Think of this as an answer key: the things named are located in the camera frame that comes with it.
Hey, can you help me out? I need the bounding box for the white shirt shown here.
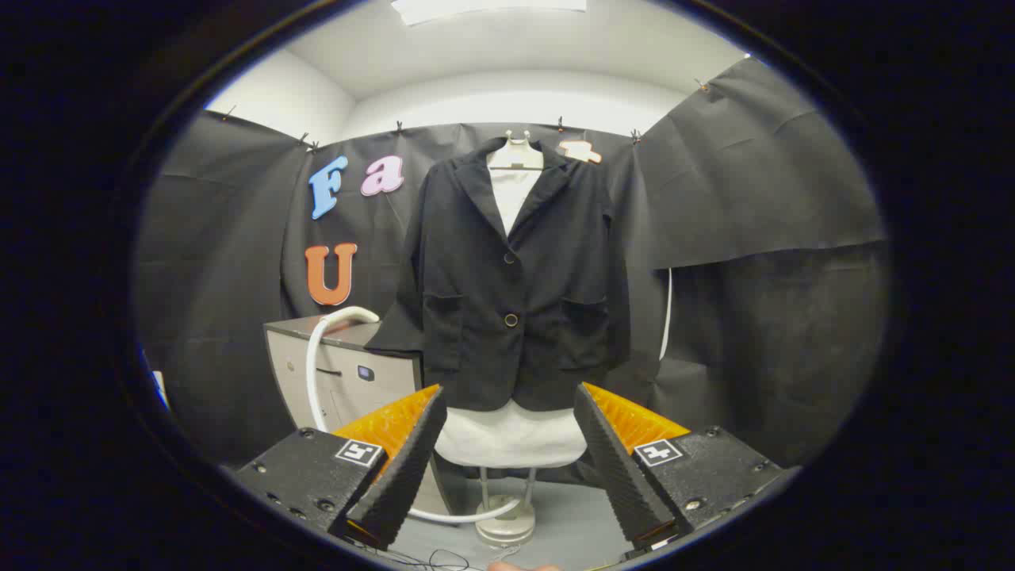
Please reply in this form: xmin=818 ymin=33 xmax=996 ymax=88
xmin=435 ymin=163 xmax=589 ymax=469

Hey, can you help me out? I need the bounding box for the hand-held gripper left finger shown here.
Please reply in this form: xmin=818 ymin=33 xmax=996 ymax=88
xmin=235 ymin=384 xmax=449 ymax=552

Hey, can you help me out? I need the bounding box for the ceiling light panel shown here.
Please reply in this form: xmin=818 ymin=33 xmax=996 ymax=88
xmin=391 ymin=0 xmax=588 ymax=26

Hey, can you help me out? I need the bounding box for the black suit jacket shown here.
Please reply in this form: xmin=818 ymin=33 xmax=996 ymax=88
xmin=365 ymin=136 xmax=633 ymax=413

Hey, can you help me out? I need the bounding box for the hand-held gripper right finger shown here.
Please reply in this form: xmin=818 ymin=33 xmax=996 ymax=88
xmin=573 ymin=381 xmax=802 ymax=556

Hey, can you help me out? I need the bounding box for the thin white cable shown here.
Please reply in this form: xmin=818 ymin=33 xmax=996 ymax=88
xmin=658 ymin=268 xmax=673 ymax=362

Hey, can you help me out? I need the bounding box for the black backdrop cloth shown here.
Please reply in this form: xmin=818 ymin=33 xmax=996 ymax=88
xmin=135 ymin=56 xmax=889 ymax=469

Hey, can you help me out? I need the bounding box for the metal stand with round base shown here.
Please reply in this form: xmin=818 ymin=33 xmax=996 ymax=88
xmin=474 ymin=466 xmax=538 ymax=546

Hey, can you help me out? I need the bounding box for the grey cabinet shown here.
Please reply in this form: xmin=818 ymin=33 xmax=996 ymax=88
xmin=264 ymin=315 xmax=425 ymax=435

